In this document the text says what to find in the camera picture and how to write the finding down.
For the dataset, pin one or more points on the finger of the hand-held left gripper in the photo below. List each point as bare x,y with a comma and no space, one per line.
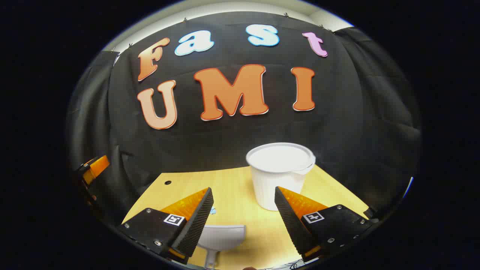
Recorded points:
96,167

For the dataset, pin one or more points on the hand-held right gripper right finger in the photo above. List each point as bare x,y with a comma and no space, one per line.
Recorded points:
290,221

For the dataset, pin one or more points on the wooden desktop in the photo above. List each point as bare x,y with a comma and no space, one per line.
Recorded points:
240,195

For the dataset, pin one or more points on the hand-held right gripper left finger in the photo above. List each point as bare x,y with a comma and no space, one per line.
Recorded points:
197,221

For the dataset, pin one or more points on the white ribbed garbage bin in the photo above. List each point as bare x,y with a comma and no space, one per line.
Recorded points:
279,176

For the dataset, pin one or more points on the grey plastic dustpan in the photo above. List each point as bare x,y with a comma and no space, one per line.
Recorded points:
221,236

